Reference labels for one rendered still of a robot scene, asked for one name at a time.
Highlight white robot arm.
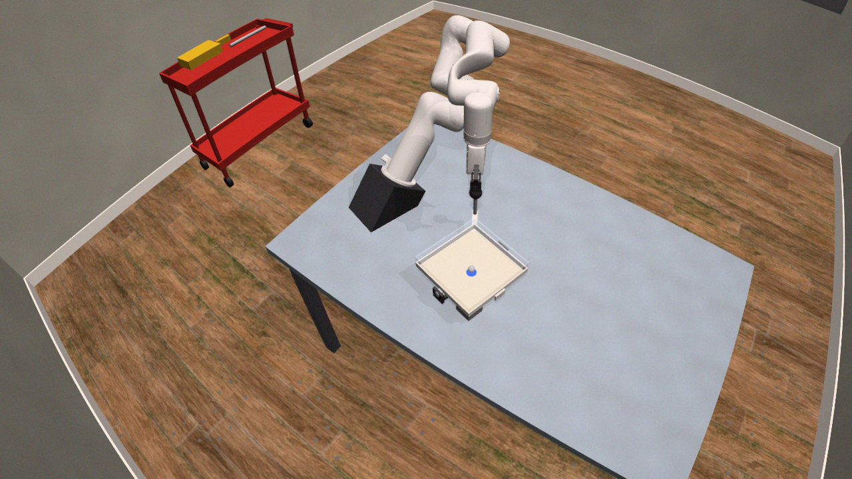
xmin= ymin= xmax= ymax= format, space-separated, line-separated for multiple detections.
xmin=381 ymin=15 xmax=510 ymax=187

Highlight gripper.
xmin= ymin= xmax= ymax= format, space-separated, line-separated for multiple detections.
xmin=464 ymin=139 xmax=491 ymax=193

